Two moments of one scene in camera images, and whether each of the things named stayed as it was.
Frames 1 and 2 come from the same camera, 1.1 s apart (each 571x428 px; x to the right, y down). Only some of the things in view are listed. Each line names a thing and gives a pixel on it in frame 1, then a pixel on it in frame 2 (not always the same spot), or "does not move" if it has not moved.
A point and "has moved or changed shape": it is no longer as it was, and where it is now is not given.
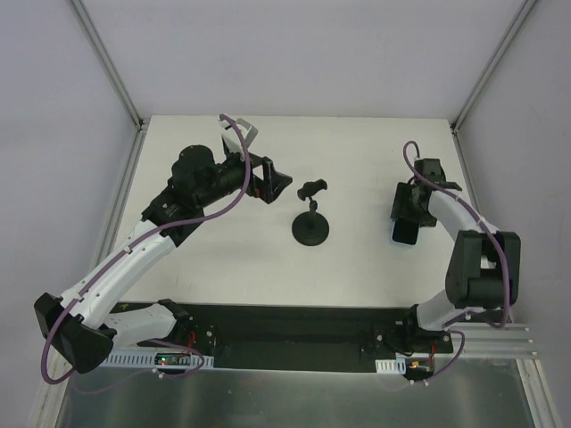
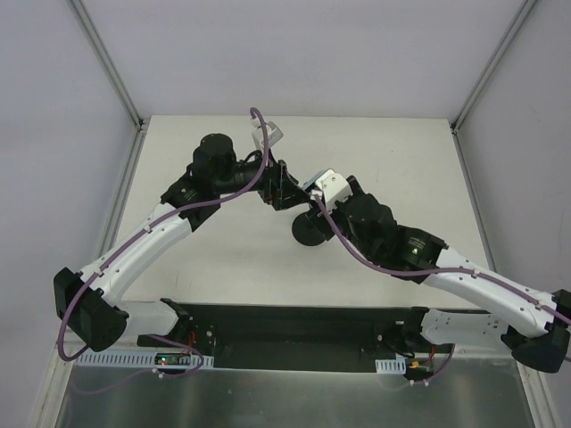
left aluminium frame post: x=107 y=61 does not move
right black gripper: x=402 y=203 to x=326 y=218
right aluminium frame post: x=523 y=13 does not move
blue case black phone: x=405 y=233 has moved or changed shape
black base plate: x=290 y=338 does not move
